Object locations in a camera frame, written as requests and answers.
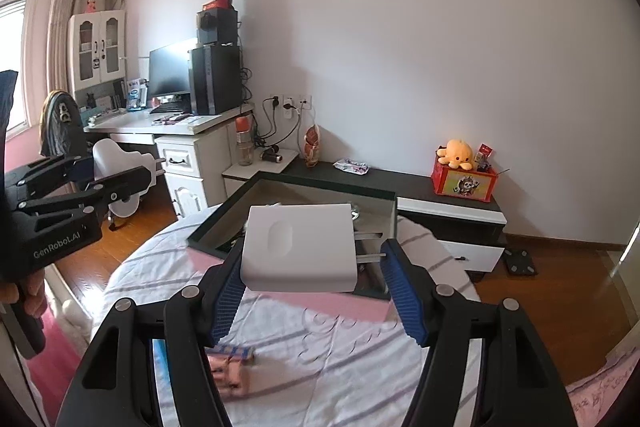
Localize black speaker box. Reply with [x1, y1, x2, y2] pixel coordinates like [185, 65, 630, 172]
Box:
[196, 8, 239, 46]

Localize black bathroom scale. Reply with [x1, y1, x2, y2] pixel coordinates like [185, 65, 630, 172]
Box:
[502, 248, 538, 277]

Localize red cartoon storage box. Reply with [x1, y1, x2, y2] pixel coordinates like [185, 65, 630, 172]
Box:
[431, 159, 499, 202]

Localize black computer monitor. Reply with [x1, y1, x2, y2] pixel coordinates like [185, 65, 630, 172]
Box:
[148, 44, 190, 98]

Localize pink storage box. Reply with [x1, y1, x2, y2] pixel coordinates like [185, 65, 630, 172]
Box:
[186, 172, 397, 322]

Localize patterned pouch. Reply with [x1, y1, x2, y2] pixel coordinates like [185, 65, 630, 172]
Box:
[333, 158, 369, 176]

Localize orange cap bottle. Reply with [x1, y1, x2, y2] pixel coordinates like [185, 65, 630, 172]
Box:
[235, 116, 254, 166]

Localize yellow octopus plush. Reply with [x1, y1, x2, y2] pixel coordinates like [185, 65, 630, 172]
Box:
[436, 139, 474, 171]

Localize black computer tower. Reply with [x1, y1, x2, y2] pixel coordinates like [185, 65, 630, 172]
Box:
[190, 44, 243, 116]

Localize round table striped cloth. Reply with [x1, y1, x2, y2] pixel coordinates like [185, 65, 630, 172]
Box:
[102, 204, 484, 427]

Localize black office chair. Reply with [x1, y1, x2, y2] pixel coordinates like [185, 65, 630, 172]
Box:
[39, 90, 91, 157]

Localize orange snack bag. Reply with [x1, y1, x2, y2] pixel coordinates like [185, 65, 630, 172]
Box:
[304, 124, 320, 168]

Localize wall power outlets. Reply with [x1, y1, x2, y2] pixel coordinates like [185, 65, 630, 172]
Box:
[267, 94, 312, 119]

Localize cartoon doll figure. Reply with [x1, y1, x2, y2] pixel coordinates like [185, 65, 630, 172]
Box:
[85, 0, 98, 13]

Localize small black camera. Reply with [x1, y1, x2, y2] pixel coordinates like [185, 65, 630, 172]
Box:
[260, 145, 283, 164]

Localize rose gold cylinder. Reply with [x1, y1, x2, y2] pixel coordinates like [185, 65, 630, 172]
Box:
[207, 353, 254, 398]

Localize white power adapter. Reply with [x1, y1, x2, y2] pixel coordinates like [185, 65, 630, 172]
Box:
[241, 204, 383, 293]

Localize black keyboard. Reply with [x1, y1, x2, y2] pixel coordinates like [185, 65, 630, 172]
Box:
[151, 100, 191, 114]

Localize white glass door cabinet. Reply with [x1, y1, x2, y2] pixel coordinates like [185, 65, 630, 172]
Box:
[67, 10, 126, 93]

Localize white computer desk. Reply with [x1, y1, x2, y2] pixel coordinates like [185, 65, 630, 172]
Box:
[85, 103, 254, 219]

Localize pink bed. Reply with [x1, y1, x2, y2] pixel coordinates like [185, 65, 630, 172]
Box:
[566, 348, 639, 426]

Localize blue product box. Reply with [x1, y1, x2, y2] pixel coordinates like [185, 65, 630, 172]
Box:
[126, 78, 148, 112]

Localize left hand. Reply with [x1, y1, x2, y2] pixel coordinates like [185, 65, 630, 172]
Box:
[0, 270, 47, 319]

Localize white bedside cabinet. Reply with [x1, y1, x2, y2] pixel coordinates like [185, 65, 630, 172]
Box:
[222, 150, 298, 197]

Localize black low tv cabinet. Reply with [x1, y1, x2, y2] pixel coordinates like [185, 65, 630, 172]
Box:
[258, 159, 506, 277]

